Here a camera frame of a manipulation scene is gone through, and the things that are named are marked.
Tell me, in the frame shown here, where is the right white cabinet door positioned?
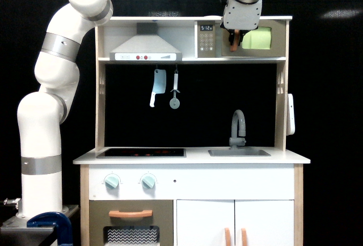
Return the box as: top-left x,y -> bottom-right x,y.
235,200 -> 294,245

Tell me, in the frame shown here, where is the white range hood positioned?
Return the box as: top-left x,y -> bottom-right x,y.
109,22 -> 182,61

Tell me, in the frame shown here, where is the grey toy faucet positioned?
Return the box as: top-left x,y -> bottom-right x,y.
229,109 -> 246,149

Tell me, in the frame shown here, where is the grey toy sink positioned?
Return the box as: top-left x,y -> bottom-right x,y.
208,148 -> 271,157

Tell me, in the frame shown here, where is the lower toy oven door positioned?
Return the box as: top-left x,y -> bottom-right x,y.
90,200 -> 174,245

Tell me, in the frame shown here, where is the toy cleaver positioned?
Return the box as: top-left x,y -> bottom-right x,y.
149,69 -> 166,107

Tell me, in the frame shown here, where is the black toy cooktop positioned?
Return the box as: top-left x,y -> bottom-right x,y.
97,147 -> 186,159

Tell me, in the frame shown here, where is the white cabinet door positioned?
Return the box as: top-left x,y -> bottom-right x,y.
235,200 -> 294,245
176,200 -> 234,245

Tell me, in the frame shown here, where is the microwave keypad panel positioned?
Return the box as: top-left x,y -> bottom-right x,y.
197,21 -> 216,58

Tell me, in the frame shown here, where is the mint knob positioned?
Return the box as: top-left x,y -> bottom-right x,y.
140,173 -> 157,189
104,173 -> 120,189

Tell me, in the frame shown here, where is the toy pizza cutter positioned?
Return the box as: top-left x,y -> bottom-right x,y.
170,70 -> 180,109

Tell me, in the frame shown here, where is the wooden toy kitchen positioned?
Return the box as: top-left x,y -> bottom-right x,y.
74,16 -> 310,245

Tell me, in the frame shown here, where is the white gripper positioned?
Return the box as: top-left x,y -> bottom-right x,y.
220,0 -> 262,46

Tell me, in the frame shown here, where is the white side-mounted holder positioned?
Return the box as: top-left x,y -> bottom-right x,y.
286,94 -> 296,135

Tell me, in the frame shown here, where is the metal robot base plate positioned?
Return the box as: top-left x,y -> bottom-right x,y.
1,205 -> 79,245

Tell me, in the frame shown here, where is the left mint knob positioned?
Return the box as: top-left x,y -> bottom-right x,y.
104,173 -> 120,189

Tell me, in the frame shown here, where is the left white cabinet door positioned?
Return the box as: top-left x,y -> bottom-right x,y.
176,200 -> 234,245

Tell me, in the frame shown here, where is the blue clamp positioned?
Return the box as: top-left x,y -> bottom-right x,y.
27,212 -> 73,246

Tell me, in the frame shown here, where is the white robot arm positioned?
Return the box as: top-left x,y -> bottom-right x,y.
17,0 -> 262,219

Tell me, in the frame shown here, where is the right mint knob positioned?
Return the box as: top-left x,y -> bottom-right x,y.
140,173 -> 157,189

